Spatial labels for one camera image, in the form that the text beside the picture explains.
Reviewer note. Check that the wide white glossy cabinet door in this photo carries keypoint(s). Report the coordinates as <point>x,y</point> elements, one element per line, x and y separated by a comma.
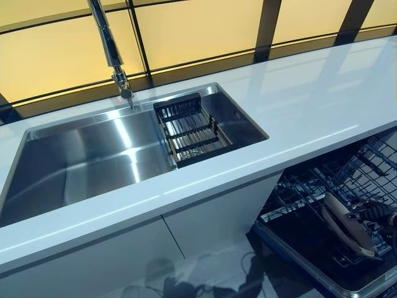
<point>93,264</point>

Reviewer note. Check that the stainless steel sink basin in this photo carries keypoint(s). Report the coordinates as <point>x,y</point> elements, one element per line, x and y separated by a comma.
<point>93,155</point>

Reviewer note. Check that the beige plate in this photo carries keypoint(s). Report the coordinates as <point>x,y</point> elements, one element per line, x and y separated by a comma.
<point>347,229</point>

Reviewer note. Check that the black dish drying rack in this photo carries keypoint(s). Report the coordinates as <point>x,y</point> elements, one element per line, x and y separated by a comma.
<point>192,133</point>

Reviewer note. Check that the chrome gooseneck faucet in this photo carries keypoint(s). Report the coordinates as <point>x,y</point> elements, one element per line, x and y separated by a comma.
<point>108,46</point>

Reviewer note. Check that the narrow white glossy cabinet door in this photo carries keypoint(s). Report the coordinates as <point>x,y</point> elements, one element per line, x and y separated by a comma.
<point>223,211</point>

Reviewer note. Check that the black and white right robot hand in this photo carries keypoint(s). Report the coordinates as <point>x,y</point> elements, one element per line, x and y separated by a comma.
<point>375,211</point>

